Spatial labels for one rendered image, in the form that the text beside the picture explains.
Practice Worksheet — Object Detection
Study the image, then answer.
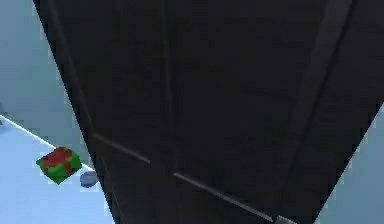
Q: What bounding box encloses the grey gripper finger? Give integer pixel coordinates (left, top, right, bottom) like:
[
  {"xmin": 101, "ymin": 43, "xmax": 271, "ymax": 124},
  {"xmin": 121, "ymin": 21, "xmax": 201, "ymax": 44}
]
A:
[{"xmin": 92, "ymin": 133, "xmax": 276, "ymax": 223}]

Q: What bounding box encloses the large black cabinet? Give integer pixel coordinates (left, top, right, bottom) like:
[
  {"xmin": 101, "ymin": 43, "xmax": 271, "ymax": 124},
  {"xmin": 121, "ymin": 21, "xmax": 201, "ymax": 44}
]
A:
[{"xmin": 32, "ymin": 0, "xmax": 384, "ymax": 224}]

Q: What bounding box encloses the green gift box red ribbon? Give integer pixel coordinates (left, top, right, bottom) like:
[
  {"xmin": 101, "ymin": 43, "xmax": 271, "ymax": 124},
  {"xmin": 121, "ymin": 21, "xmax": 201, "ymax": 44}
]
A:
[{"xmin": 35, "ymin": 145, "xmax": 83, "ymax": 185}]

